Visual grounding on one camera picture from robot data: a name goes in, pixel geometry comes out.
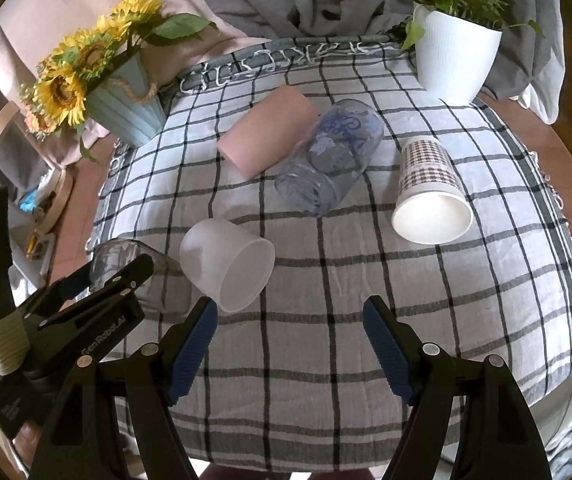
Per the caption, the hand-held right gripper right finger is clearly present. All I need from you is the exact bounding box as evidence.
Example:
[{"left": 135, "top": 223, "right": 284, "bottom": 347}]
[{"left": 362, "top": 295, "right": 554, "bottom": 480}]

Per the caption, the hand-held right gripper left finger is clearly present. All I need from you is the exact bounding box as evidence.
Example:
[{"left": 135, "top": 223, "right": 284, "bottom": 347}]
[{"left": 28, "top": 296, "right": 219, "bottom": 480}]

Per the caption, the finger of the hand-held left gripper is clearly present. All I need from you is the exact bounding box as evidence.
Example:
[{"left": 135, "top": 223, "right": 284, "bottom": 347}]
[
  {"left": 20, "top": 254, "right": 155, "bottom": 327},
  {"left": 30, "top": 294, "right": 147, "bottom": 377}
]

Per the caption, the clear glass cup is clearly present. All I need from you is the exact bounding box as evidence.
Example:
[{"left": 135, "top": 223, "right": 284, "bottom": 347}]
[{"left": 88, "top": 239, "right": 193, "bottom": 317}]

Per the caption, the frosted white plastic cup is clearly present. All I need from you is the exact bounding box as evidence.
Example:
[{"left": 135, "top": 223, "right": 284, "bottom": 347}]
[{"left": 179, "top": 218, "right": 276, "bottom": 314}]

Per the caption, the checked pattern paper cup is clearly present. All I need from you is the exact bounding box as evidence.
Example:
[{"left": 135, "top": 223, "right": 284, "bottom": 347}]
[{"left": 391, "top": 135, "right": 474, "bottom": 245}]

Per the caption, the clear cup with blue print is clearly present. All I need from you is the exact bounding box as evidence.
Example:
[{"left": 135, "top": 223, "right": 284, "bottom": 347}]
[{"left": 274, "top": 98, "right": 385, "bottom": 219}]

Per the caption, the pink cup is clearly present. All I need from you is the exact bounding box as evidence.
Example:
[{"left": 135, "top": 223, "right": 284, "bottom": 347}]
[{"left": 217, "top": 85, "right": 320, "bottom": 180}]

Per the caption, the checked black white tablecloth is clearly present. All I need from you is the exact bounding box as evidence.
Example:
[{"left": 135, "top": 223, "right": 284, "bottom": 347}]
[{"left": 85, "top": 35, "right": 572, "bottom": 474}]

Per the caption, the round wooden tray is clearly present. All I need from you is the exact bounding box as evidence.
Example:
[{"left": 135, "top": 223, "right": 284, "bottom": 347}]
[{"left": 26, "top": 170, "right": 75, "bottom": 237}]

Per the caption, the light blue ribbed flower pot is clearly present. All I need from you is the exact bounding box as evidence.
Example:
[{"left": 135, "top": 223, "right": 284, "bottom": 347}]
[{"left": 85, "top": 52, "right": 168, "bottom": 148}]

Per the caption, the yellow sunflower bouquet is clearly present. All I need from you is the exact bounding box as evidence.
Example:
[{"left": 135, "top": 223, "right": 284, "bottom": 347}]
[{"left": 18, "top": 0, "right": 219, "bottom": 163}]

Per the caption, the beige pink cloth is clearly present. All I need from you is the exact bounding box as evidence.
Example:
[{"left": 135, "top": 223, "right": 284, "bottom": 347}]
[{"left": 0, "top": 0, "right": 249, "bottom": 171}]

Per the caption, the white ribbed plant pot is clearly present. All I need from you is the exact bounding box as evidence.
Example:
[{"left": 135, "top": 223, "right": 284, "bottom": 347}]
[{"left": 412, "top": 2, "right": 503, "bottom": 104}]

